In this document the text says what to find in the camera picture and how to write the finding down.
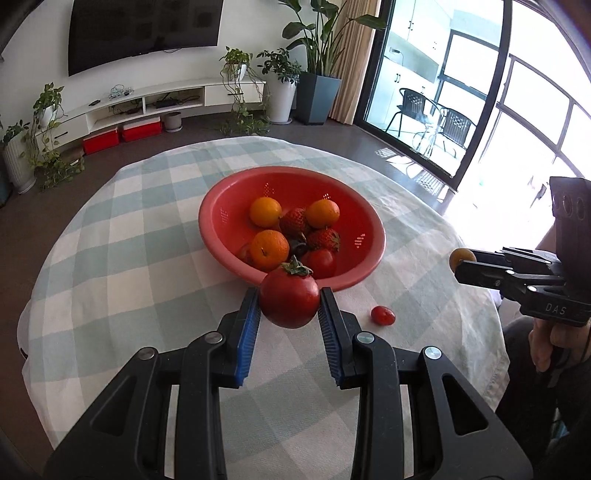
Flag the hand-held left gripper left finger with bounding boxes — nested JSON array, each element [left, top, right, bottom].
[[44, 287, 262, 480]]

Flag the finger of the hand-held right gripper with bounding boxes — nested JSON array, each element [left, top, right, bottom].
[[473, 247, 560, 275], [455, 260, 566, 303]]

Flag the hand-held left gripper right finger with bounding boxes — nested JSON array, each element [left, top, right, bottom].
[[318, 287, 534, 480]]

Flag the small yellow kumquat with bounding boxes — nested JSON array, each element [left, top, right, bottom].
[[449, 248, 476, 271]]

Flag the red tomato with green stem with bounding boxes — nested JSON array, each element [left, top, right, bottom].
[[259, 256, 321, 329]]

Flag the orange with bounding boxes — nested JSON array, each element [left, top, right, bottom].
[[249, 196, 282, 228], [249, 229, 290, 272], [305, 199, 341, 229]]

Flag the red plastic colander basin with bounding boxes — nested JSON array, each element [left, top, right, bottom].
[[198, 166, 387, 292]]

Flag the large red strawberry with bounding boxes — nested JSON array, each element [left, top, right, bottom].
[[278, 208, 309, 238]]

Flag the person's right hand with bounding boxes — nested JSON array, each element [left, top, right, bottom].
[[529, 318, 591, 372]]

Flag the green white checkered tablecloth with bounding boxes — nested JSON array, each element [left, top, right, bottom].
[[17, 136, 511, 480]]

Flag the person's dark clothing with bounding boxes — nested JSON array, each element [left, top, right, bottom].
[[494, 318, 591, 480]]

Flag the black framed glass sliding door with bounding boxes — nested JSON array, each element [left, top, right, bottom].
[[358, 0, 513, 192]]

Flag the black patio chair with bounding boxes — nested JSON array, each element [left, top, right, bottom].
[[385, 88, 441, 139], [416, 107, 476, 160]]

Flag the red storage box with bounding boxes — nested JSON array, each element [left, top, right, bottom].
[[122, 117, 162, 143], [83, 128, 121, 155]]

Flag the bushy plant in white pot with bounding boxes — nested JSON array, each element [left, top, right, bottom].
[[256, 48, 301, 124]]

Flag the tall plant in dark pot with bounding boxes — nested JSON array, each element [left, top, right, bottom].
[[279, 0, 387, 125]]

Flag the white television cabinet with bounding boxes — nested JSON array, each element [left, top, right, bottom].
[[39, 76, 267, 139]]

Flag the beige curtain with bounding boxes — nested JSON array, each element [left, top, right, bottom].
[[330, 0, 382, 125]]

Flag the trailing vine plant on cabinet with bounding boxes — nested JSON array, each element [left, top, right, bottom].
[[219, 46, 273, 137]]

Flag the plant in white ribbed pot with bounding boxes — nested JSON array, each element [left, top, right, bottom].
[[0, 121, 38, 195]]

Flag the trailing vine plant with long stems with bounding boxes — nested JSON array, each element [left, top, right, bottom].
[[21, 83, 86, 190]]

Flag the black wall television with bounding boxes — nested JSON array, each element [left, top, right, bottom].
[[68, 0, 225, 78]]

